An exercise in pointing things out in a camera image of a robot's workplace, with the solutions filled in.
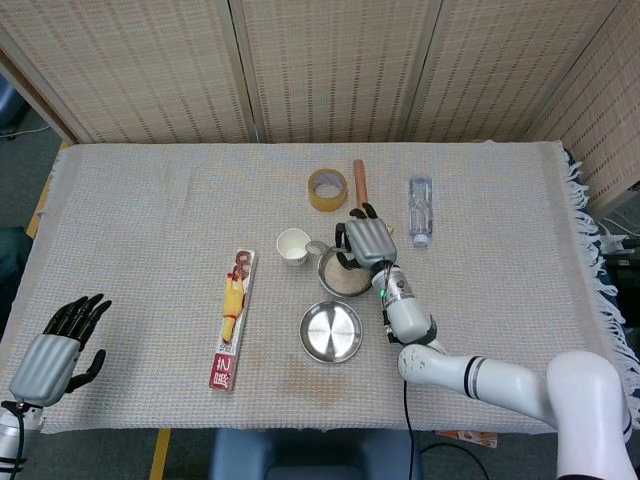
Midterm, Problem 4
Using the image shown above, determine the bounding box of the clear plastic water bottle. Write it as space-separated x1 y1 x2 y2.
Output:
408 176 434 248

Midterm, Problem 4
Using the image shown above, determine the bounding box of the yellowish packing tape roll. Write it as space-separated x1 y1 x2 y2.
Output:
307 168 349 214

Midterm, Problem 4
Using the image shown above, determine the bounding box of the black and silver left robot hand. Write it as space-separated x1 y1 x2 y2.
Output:
8 293 113 407

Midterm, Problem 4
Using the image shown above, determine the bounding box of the white power strip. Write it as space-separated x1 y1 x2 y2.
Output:
597 217 632 256

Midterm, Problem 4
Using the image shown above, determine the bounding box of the white paper cup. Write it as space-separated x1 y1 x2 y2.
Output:
276 227 312 268

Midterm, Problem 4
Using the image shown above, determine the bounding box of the dark blue under cloth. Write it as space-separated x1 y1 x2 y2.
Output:
562 147 640 401

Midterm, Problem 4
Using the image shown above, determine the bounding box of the woven bamboo folding screen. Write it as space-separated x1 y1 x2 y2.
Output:
0 0 640 214

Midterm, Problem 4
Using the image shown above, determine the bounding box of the small metal spoon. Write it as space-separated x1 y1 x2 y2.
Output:
303 240 346 256

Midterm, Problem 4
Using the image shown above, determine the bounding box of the wooden rolling pin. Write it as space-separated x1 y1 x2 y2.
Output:
353 159 371 209

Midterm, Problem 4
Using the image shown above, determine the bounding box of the orange printed paper sheet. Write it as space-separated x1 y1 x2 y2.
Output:
434 429 501 448

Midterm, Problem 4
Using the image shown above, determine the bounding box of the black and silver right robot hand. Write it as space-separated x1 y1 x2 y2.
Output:
333 201 399 271

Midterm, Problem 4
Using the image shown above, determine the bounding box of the black box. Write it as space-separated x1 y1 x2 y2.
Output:
602 252 640 301

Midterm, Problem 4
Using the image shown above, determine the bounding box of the steel bowl holding rice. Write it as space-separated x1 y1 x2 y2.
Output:
317 247 374 299

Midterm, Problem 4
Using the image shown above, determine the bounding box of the white woven fringed tablecloth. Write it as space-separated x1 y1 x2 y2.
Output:
0 141 640 435

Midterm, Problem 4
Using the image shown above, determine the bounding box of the black floor cable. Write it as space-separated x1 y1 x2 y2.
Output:
418 442 489 480

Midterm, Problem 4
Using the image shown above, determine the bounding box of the yellow floor tape stripe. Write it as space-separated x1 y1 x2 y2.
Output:
27 141 71 236
148 428 172 480

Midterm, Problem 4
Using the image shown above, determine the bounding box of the empty steel plate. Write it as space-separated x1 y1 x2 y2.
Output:
299 300 363 364

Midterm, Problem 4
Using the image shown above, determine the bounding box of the yellow rubber chicken toy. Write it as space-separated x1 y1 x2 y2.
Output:
219 269 250 344

